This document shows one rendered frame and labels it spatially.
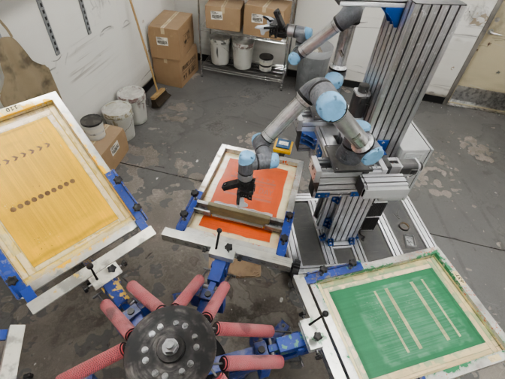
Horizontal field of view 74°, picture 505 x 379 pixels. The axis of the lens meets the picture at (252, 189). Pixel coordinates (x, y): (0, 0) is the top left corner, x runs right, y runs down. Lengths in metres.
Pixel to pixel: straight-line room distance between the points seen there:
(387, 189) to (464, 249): 1.77
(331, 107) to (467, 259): 2.48
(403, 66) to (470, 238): 2.26
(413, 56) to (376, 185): 0.68
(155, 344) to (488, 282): 2.92
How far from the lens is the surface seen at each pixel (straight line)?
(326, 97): 1.45
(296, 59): 2.21
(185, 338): 1.25
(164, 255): 2.99
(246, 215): 1.85
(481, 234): 3.91
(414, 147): 2.31
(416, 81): 2.05
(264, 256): 1.71
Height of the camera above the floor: 2.48
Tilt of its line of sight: 46 degrees down
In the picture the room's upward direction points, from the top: 5 degrees clockwise
